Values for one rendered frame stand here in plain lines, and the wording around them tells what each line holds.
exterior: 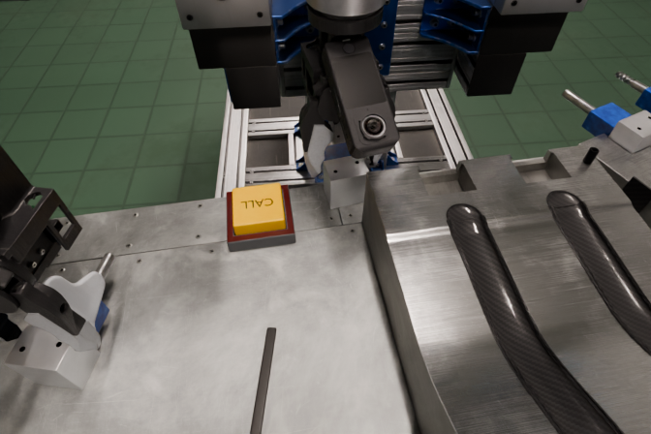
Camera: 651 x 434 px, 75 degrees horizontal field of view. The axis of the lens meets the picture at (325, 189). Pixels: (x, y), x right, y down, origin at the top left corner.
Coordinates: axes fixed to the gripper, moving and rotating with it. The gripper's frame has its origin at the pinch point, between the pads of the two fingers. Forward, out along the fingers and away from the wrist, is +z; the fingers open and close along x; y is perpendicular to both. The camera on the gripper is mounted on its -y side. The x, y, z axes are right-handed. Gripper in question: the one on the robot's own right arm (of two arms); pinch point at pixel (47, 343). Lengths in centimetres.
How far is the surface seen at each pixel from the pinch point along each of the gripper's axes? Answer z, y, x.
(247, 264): 4.7, 13.1, -14.6
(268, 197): 1.0, 20.5, -15.8
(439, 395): -4.8, -1.3, -34.1
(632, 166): -1, 30, -59
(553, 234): -4.0, 15.2, -45.9
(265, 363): 4.3, 2.2, -19.3
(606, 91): 85, 174, -138
